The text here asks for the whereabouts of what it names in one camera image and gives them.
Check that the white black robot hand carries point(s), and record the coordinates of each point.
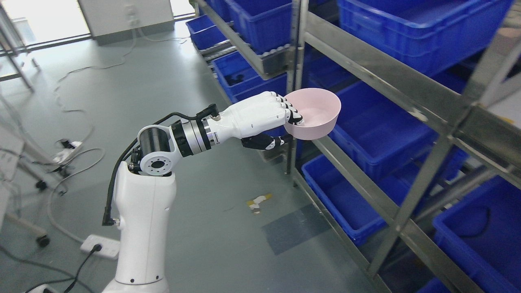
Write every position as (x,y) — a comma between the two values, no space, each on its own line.
(249,119)

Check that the pink plastic bowl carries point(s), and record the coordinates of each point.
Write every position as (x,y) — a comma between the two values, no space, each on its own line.
(319,109)

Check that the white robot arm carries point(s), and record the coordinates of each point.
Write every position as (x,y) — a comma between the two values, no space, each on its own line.
(140,196)

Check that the stainless steel shelf rack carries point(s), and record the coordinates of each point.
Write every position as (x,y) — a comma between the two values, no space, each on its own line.
(414,132)

